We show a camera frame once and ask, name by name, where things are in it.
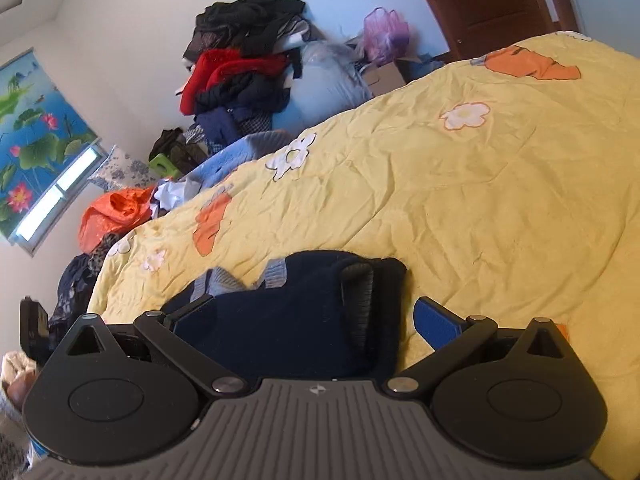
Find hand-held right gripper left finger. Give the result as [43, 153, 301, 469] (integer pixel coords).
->
[42, 294, 248, 402]

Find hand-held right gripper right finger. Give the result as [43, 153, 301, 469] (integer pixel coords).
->
[382, 296, 576, 403]

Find navy blue knit sweater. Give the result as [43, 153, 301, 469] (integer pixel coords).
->
[160, 250, 408, 381]

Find dark patterned clothes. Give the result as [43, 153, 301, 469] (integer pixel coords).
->
[50, 252, 108, 326]

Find dark navy clothes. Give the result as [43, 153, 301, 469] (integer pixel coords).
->
[192, 72, 293, 148]

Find black clothes pile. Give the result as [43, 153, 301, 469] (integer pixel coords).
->
[182, 0, 311, 61]

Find orange cloth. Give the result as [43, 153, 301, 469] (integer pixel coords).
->
[78, 186, 158, 256]

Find yellow flower print blanket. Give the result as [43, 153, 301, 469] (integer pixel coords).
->
[87, 30, 640, 480]

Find green stool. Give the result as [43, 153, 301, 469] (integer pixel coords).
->
[147, 152, 183, 181]

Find window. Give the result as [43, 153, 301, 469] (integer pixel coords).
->
[10, 142, 108, 257]

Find floral pillow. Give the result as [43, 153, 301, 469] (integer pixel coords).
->
[87, 145, 161, 193]

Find blue fleece blanket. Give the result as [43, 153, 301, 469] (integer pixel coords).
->
[185, 130, 296, 196]

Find dark olive bag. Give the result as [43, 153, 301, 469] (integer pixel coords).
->
[149, 127, 187, 166]

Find lotus print window blind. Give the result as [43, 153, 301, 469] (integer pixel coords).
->
[0, 47, 101, 238]

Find red fleece garment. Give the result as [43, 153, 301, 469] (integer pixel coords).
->
[180, 49, 289, 116]

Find cardboard box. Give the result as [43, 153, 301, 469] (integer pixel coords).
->
[362, 60, 408, 98]

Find light blue bundle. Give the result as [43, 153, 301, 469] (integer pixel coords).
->
[272, 40, 373, 133]

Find purple mesh bag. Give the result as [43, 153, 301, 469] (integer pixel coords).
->
[362, 7, 413, 63]

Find brown wooden door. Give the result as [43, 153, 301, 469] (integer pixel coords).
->
[402, 0, 581, 61]

